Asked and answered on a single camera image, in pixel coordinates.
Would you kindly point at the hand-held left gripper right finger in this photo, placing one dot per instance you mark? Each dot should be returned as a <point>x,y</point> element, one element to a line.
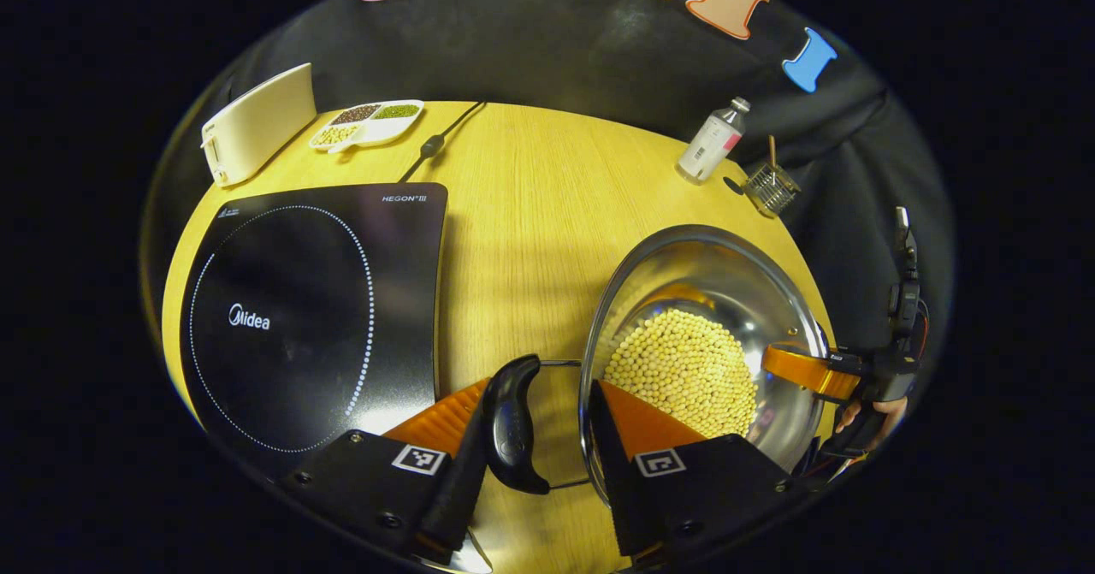
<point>609,454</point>

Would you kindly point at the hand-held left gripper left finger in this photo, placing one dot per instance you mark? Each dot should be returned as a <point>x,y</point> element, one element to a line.
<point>458,488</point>

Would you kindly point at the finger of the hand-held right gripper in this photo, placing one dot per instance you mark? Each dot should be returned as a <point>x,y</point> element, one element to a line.
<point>808,367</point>

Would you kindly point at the heap of soybeans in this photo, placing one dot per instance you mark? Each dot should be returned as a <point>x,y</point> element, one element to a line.
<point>684,369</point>

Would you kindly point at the black induction cooktop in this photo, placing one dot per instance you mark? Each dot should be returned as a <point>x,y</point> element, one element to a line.
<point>299,300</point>

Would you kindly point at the glass jar with stick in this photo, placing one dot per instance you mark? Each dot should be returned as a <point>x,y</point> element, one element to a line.
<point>772,189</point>

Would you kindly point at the small white labelled bottle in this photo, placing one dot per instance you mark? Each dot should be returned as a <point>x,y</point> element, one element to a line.
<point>710,142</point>

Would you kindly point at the white divided dish with beans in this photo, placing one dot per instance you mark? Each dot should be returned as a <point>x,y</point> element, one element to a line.
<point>372,125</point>

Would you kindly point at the white toaster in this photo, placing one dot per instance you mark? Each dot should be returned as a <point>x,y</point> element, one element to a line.
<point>257,125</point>

